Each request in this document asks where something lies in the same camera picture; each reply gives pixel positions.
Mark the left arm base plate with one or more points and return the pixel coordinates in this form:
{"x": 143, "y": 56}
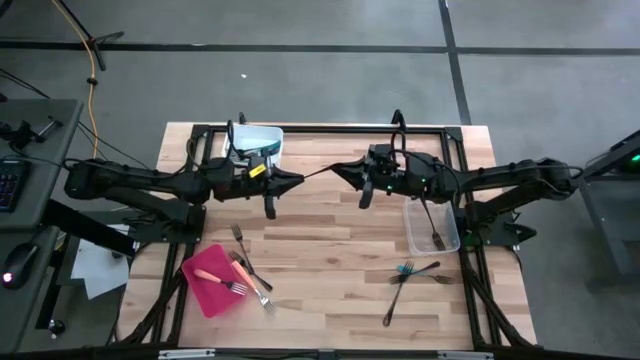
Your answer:
{"x": 170, "y": 232}

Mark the clear plastic container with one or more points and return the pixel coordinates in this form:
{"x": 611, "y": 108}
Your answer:
{"x": 420, "y": 240}

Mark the white paper sheets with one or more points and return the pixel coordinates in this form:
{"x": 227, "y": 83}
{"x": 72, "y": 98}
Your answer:
{"x": 100, "y": 270}

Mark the dark metal fork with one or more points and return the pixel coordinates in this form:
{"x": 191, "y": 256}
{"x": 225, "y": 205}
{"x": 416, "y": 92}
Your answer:
{"x": 439, "y": 242}
{"x": 236, "y": 231}
{"x": 387, "y": 317}
{"x": 432, "y": 265}
{"x": 267, "y": 286}
{"x": 317, "y": 172}

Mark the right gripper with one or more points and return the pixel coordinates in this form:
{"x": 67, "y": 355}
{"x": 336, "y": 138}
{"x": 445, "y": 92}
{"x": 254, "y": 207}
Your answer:
{"x": 392, "y": 177}

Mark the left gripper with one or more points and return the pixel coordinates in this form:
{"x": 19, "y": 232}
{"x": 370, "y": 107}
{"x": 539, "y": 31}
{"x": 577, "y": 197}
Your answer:
{"x": 245, "y": 185}

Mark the black diagonal beam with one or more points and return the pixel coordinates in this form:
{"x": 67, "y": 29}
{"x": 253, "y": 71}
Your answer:
{"x": 85, "y": 225}

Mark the black aluminium frame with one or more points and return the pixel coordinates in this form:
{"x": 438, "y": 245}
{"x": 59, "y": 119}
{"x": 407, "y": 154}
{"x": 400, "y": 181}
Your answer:
{"x": 325, "y": 129}

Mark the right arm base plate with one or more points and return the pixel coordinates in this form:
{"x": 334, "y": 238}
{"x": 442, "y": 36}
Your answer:
{"x": 515, "y": 235}

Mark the silver metal bracket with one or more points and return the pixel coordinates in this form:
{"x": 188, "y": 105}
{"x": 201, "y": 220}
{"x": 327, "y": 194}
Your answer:
{"x": 465, "y": 355}
{"x": 185, "y": 354}

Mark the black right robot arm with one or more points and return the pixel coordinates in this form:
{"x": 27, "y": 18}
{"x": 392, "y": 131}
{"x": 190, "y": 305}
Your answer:
{"x": 500, "y": 175}

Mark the black caster wheel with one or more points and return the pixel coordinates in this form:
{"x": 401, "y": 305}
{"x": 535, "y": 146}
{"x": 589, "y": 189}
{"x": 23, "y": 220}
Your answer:
{"x": 56, "y": 327}

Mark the black tripod stand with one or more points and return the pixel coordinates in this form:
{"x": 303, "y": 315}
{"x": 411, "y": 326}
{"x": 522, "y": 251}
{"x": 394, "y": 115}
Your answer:
{"x": 107, "y": 37}

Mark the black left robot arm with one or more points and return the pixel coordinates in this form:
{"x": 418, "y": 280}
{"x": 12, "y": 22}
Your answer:
{"x": 150, "y": 177}

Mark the black keyboard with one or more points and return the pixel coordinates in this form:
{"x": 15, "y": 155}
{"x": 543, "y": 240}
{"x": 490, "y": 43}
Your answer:
{"x": 10, "y": 185}

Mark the black computer with green light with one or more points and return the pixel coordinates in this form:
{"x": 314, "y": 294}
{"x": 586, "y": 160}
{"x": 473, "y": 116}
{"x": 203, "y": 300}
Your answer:
{"x": 631, "y": 162}

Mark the grey desk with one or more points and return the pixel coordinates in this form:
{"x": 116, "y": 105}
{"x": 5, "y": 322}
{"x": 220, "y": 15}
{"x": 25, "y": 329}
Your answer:
{"x": 50, "y": 150}

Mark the pinkish red plastic tray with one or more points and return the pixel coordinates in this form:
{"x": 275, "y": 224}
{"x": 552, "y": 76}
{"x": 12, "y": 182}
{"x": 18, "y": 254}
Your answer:
{"x": 205, "y": 297}

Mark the black computer mouse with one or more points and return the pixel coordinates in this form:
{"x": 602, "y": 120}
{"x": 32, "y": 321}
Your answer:
{"x": 20, "y": 265}

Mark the black desk clamp device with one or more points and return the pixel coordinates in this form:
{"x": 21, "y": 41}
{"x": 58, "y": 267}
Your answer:
{"x": 22, "y": 134}

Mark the dark metal stand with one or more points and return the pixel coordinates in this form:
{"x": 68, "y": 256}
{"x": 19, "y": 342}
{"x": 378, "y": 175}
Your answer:
{"x": 602, "y": 235}

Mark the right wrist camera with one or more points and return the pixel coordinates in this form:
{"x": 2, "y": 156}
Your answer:
{"x": 384, "y": 152}

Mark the white plastic bin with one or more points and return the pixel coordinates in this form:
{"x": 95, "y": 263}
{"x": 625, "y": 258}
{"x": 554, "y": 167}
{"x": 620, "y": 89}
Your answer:
{"x": 250, "y": 137}

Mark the black table clamp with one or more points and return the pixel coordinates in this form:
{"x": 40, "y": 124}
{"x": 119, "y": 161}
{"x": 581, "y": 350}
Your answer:
{"x": 398, "y": 120}
{"x": 242, "y": 119}

